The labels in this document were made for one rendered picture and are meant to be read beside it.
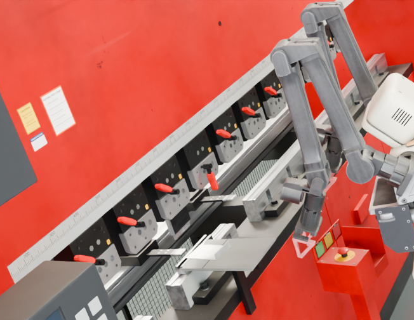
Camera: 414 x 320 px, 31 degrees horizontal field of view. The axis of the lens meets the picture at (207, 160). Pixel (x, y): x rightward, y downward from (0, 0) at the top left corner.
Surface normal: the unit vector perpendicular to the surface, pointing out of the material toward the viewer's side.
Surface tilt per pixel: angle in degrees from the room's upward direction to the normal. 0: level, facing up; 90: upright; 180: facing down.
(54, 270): 0
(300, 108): 90
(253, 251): 0
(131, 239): 90
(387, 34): 90
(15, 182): 90
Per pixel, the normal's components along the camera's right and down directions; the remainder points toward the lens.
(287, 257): 0.83, -0.08
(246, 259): -0.31, -0.89
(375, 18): -0.47, 0.44
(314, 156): -0.30, 0.23
